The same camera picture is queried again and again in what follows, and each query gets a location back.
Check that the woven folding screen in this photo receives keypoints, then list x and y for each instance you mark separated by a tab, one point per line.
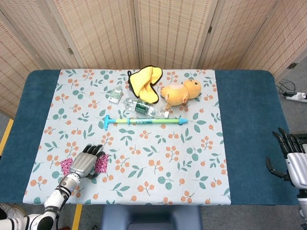
168	31

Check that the small green white box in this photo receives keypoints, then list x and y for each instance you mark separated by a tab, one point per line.
115	95

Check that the floral print tablecloth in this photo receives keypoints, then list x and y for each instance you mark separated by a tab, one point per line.
144	155

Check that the orange plush toy animal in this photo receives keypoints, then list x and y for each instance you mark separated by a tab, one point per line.
176	93

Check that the yellow cloth with black trim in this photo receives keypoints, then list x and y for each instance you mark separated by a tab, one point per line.
145	83

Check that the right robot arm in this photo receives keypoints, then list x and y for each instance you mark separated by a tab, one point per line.
303	206

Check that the white power strip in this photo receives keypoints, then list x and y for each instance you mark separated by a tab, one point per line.
297	97

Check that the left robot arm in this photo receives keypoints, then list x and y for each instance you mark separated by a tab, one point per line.
66	187

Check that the blue chair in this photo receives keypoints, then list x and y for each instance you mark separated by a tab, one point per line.
151	218

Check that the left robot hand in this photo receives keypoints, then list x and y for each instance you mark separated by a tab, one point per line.
84	164

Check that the white shoe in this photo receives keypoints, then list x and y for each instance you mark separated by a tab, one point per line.
10	213

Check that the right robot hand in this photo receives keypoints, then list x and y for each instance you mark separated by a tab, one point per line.
297	167

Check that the clear bottle with green label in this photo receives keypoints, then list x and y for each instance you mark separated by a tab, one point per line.
141	107

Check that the teal table cover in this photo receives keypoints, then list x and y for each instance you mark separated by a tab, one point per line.
251	143

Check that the blue and green water squirter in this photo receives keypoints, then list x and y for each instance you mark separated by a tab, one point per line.
148	121

